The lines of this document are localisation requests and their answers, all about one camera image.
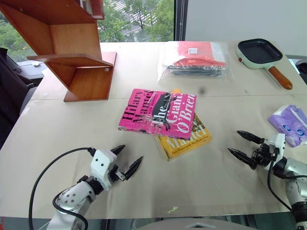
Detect dark grey object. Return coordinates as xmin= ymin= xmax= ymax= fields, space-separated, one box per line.
xmin=295 ymin=59 xmax=307 ymax=85

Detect dark grey rounded shape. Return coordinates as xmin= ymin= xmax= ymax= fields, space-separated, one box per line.
xmin=136 ymin=221 xmax=243 ymax=230

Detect brown wooden bookshelf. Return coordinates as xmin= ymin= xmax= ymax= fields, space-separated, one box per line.
xmin=0 ymin=0 xmax=118 ymax=103

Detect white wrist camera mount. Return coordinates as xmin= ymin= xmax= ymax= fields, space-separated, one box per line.
xmin=90 ymin=149 xmax=118 ymax=191
xmin=268 ymin=133 xmax=286 ymax=166

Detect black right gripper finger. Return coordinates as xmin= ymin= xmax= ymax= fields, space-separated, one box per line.
xmin=227 ymin=147 xmax=255 ymax=170
xmin=236 ymin=130 xmax=266 ymax=145

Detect pink Hilary Mantel book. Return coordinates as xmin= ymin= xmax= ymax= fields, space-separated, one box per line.
xmin=118 ymin=88 xmax=197 ymax=140

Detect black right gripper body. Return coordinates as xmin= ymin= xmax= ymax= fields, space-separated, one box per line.
xmin=250 ymin=142 xmax=274 ymax=171

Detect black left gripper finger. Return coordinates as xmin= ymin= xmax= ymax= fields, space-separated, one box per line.
xmin=123 ymin=156 xmax=144 ymax=181
xmin=110 ymin=144 xmax=126 ymax=157

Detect yellow Mantel book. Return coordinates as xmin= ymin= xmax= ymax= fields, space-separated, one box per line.
xmin=154 ymin=89 xmax=213 ymax=161

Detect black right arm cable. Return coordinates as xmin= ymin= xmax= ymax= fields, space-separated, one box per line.
xmin=267 ymin=147 xmax=293 ymax=212

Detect black window frame post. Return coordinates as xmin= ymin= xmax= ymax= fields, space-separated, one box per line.
xmin=173 ymin=0 xmax=188 ymax=43

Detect black folded fabric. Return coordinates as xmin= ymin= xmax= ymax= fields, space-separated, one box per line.
xmin=167 ymin=64 xmax=226 ymax=78

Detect red folded fabric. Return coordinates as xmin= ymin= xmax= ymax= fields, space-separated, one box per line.
xmin=173 ymin=41 xmax=227 ymax=70

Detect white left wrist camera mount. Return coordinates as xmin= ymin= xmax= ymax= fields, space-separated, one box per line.
xmin=90 ymin=149 xmax=118 ymax=191

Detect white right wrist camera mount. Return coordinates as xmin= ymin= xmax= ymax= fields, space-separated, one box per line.
xmin=268 ymin=133 xmax=286 ymax=166

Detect purple tissue pack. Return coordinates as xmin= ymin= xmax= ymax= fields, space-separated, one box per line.
xmin=267 ymin=104 xmax=307 ymax=148

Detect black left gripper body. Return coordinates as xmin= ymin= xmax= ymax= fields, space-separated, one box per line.
xmin=108 ymin=164 xmax=127 ymax=183

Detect clear plastic zip bag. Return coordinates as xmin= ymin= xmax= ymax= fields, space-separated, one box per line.
xmin=157 ymin=41 xmax=235 ymax=82

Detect black chair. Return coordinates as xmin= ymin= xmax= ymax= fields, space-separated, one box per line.
xmin=0 ymin=47 xmax=37 ymax=150

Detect green electric frying pan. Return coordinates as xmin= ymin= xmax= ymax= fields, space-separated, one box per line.
xmin=235 ymin=38 xmax=294 ymax=91

